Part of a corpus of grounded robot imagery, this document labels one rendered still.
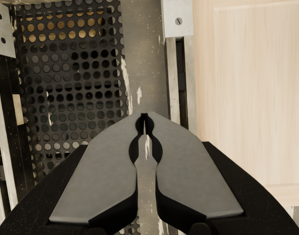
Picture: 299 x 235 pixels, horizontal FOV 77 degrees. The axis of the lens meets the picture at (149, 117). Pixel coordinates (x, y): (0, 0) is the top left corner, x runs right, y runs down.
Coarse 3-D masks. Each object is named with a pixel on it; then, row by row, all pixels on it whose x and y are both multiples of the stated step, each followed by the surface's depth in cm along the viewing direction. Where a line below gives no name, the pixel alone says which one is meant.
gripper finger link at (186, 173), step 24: (144, 120) 14; (168, 120) 11; (168, 144) 9; (192, 144) 9; (168, 168) 8; (192, 168) 8; (216, 168) 8; (168, 192) 7; (192, 192) 7; (216, 192) 7; (168, 216) 7; (192, 216) 6; (216, 216) 6
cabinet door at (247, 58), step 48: (192, 0) 44; (240, 0) 44; (288, 0) 44; (240, 48) 45; (288, 48) 45; (240, 96) 47; (288, 96) 46; (240, 144) 48; (288, 144) 48; (288, 192) 49
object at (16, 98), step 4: (16, 96) 48; (16, 100) 48; (16, 104) 48; (20, 104) 50; (16, 108) 48; (20, 108) 49; (16, 112) 48; (20, 112) 49; (16, 116) 48; (20, 116) 49; (16, 120) 48; (20, 120) 49; (20, 124) 49
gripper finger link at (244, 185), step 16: (208, 144) 9; (224, 160) 8; (224, 176) 7; (240, 176) 7; (240, 192) 7; (256, 192) 7; (256, 208) 6; (272, 208) 6; (208, 224) 6; (224, 224) 6; (240, 224) 6; (256, 224) 6; (272, 224) 6; (288, 224) 6
